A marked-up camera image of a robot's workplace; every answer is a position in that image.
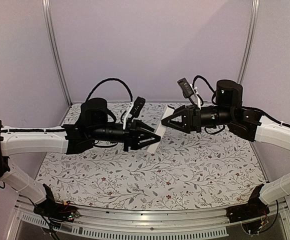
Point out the left aluminium frame post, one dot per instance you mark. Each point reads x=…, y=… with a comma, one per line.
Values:
x=47, y=12

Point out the front aluminium rail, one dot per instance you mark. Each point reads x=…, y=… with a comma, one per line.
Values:
x=95, y=223

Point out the white remote control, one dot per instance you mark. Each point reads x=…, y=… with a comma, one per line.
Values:
x=161, y=129

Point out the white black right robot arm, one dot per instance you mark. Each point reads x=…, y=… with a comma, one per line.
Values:
x=249, y=123

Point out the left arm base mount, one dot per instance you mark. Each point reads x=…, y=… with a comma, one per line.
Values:
x=63, y=212

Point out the aluminium frame post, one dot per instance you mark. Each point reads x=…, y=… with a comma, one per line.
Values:
x=47, y=12
x=249, y=40

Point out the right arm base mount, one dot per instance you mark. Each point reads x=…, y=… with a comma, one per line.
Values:
x=251, y=206

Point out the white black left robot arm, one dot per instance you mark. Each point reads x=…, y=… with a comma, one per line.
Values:
x=95, y=123

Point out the right aluminium frame post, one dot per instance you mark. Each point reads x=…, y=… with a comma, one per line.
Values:
x=249, y=40

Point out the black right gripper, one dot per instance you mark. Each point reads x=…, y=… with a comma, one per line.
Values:
x=192, y=118

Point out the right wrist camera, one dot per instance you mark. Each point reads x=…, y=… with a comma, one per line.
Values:
x=189, y=92

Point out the floral patterned table mat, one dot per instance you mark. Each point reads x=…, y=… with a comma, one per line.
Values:
x=187, y=171

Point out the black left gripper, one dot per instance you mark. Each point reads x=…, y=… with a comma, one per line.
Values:
x=132, y=134

